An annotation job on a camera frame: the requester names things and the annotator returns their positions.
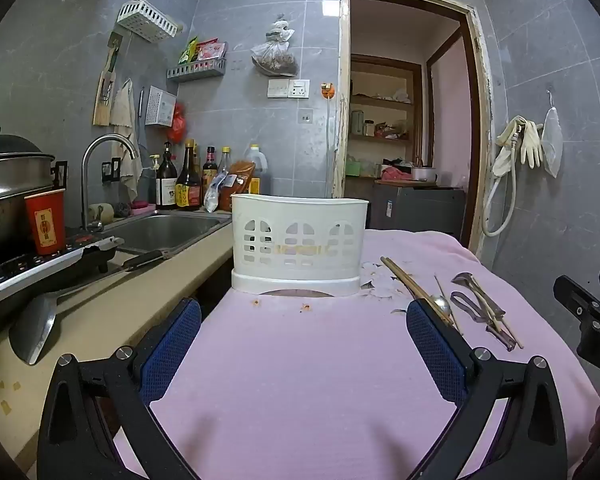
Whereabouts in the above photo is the red paper cup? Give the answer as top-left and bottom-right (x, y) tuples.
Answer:
(24, 189), (67, 256)

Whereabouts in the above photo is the white mesh bag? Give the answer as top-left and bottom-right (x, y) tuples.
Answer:
(541, 91), (564, 178)

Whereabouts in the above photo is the red plastic bag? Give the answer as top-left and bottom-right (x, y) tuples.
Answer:
(167, 103), (187, 143)

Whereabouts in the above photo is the grey wall shelf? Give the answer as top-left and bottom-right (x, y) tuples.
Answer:
(167, 57), (227, 83)

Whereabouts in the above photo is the wooden shelf unit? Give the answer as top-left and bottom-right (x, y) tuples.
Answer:
(349, 55), (423, 181)

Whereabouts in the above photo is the black cooktop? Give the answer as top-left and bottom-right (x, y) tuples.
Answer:
(0, 234), (126, 337)

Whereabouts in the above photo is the bottle with yellow pump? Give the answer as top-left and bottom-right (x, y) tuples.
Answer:
(148, 154), (161, 206)

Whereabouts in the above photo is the black handled cleaver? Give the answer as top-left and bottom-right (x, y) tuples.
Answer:
(8, 249), (165, 366)

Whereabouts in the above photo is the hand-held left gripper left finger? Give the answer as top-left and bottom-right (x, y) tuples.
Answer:
(36, 297), (206, 480)

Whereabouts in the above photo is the dark soy sauce bottle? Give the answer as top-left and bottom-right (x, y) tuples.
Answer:
(176, 140), (202, 211)

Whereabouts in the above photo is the brown bottle with white label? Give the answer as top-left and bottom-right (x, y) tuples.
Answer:
(155, 141), (179, 210)

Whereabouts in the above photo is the grey cabinet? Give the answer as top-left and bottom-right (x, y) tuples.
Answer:
(370, 182), (467, 246)

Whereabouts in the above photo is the cream rubber glove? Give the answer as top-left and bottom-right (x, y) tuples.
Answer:
(520, 121), (544, 169)
(492, 116), (527, 177)

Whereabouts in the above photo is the white perforated wall box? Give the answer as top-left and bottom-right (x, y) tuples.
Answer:
(145, 85), (177, 127)

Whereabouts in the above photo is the hanging beige dish cloth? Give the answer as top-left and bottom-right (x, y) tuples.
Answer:
(110, 78), (144, 202)

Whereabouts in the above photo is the hanging clear bag of spices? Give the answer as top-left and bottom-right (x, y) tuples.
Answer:
(251, 19), (299, 77)

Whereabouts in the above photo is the thin wall cable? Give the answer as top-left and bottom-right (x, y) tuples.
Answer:
(325, 97), (337, 191)

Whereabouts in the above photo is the hanging wooden grater board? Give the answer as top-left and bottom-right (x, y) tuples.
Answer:
(92, 31), (123, 127)

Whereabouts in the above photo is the plastic oil jug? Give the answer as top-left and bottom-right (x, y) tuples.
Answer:
(244, 144), (269, 196)

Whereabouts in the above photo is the orange chili powder bag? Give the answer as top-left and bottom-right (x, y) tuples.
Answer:
(219, 161), (256, 212)

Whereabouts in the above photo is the pink floral blanket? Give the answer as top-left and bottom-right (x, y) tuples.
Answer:
(112, 230), (600, 480)

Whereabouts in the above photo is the white slotted wall basket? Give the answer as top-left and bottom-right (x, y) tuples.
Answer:
(116, 0), (181, 43)

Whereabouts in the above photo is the white plastic utensil holder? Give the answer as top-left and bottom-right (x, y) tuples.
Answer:
(231, 193), (370, 297)

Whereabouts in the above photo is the stainless steel sink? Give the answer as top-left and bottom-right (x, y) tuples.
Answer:
(102, 211), (232, 256)

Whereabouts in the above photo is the red snack packet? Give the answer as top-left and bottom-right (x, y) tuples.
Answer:
(195, 40), (227, 62)

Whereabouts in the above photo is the dark bottle with red label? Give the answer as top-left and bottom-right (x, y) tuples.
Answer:
(201, 146), (218, 196)

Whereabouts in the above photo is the curved steel faucet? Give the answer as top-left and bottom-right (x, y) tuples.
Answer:
(81, 134), (140, 232)

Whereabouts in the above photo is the steel pot with black lid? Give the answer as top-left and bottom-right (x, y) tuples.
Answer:
(0, 126), (56, 261)

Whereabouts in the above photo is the worn door frame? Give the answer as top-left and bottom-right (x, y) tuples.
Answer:
(331, 0), (493, 261)

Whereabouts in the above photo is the beige kitchen counter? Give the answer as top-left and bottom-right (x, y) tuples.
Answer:
(0, 220), (233, 466)

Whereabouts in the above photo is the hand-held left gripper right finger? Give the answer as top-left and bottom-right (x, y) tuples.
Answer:
(405, 298), (569, 480)

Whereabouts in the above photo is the white plastic packet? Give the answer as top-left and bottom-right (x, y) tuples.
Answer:
(203, 170), (229, 212)

